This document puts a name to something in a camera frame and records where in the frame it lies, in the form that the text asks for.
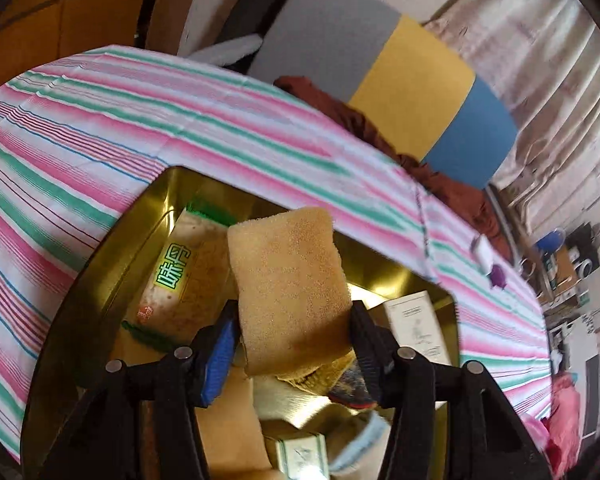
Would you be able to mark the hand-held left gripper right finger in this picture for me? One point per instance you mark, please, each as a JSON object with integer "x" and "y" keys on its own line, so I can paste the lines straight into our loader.
{"x": 370, "y": 347}

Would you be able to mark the cluttered wooden shelf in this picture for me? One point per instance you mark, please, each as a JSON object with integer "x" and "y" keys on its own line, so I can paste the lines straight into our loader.
{"x": 575, "y": 260}

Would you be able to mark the white plastic packet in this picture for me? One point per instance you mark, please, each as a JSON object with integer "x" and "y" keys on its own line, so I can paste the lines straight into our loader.
{"x": 482, "y": 250}

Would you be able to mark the pale blue cloth item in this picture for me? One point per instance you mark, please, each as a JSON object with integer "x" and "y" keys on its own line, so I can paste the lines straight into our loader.
{"x": 367, "y": 435}

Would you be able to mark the cream plush toy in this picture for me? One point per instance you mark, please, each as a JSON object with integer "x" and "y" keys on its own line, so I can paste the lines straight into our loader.
{"x": 285, "y": 402}

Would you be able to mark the reddish brown cloth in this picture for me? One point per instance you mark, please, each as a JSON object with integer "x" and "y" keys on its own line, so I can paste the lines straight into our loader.
{"x": 455, "y": 195}

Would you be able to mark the wooden wardrobe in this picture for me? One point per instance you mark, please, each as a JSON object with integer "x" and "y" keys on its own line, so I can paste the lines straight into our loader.
{"x": 80, "y": 15}

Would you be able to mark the purple wrapper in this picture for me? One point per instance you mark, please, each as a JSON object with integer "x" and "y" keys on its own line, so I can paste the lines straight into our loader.
{"x": 498, "y": 276}

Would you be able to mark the golden metal tin box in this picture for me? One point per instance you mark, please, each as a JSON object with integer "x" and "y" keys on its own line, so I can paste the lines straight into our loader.
{"x": 105, "y": 320}

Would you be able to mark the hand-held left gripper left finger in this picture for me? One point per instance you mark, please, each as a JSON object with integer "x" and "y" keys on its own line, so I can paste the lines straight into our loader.
{"x": 217, "y": 355}

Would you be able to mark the pink green striped tablecloth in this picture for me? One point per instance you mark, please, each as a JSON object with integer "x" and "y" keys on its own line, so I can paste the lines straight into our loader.
{"x": 130, "y": 110}

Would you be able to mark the yellow sponge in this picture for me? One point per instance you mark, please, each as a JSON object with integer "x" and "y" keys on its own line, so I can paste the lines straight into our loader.
{"x": 290, "y": 285}

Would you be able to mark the beige patterned curtain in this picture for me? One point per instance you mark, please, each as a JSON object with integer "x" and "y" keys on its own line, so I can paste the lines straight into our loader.
{"x": 555, "y": 60}

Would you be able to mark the black rolled mat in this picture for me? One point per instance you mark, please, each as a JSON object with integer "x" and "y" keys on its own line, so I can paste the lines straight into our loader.
{"x": 260, "y": 0}

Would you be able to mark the yellow red knitted item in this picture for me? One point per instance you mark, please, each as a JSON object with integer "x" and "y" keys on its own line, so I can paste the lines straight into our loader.
{"x": 350, "y": 390}

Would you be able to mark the grey yellow blue chair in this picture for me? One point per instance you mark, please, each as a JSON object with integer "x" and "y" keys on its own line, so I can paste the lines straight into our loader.
{"x": 405, "y": 85}

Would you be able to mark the small printed cardboard box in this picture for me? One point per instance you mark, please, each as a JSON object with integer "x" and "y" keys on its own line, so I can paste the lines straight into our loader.
{"x": 415, "y": 325}

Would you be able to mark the white foam roll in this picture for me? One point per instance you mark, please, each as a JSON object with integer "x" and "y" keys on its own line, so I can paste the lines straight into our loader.
{"x": 230, "y": 50}

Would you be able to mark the small green white box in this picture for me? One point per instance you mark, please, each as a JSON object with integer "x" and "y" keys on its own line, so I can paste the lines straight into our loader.
{"x": 300, "y": 452}

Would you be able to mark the snack packet green print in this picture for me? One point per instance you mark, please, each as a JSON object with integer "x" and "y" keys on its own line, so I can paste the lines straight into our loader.
{"x": 180, "y": 300}

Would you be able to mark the pink plastic bag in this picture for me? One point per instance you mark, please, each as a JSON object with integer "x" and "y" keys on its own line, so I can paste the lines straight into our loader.
{"x": 562, "y": 410}

